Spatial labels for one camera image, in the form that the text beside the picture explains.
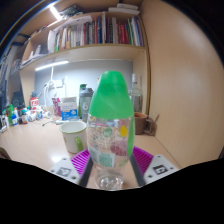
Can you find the clear glass bottle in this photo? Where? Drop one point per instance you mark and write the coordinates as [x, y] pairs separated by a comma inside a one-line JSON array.
[[136, 96]]

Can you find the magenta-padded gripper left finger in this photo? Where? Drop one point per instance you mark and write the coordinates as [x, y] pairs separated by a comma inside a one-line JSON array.
[[63, 170]]

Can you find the grey shaker bottle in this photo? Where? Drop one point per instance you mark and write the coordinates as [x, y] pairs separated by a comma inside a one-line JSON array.
[[85, 103]]

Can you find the white wall outlet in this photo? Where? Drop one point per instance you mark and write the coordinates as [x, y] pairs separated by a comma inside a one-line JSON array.
[[58, 83]]

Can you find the white light bar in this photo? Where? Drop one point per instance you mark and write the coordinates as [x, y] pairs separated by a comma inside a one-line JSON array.
[[51, 65]]

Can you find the pink package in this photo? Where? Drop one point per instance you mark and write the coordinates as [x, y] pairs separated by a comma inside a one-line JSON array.
[[56, 106]]

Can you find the brown ceramic mug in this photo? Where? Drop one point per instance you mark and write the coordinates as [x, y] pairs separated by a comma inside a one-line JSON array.
[[140, 123]]

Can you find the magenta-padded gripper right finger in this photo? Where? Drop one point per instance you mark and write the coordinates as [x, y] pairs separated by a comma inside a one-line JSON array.
[[160, 166]]

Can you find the blue and white box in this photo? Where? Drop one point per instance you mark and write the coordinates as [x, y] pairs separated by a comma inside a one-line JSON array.
[[69, 110]]

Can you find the wooden shelf unit with books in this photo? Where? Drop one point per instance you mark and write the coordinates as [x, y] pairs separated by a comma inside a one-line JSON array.
[[100, 33]]

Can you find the clear bottle with green top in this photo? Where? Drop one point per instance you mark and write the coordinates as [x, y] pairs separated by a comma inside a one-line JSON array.
[[110, 100]]

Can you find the light blue hair brush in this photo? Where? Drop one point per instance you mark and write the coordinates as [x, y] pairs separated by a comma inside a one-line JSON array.
[[60, 122]]

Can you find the red and white container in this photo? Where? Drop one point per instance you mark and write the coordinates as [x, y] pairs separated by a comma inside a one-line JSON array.
[[34, 103]]

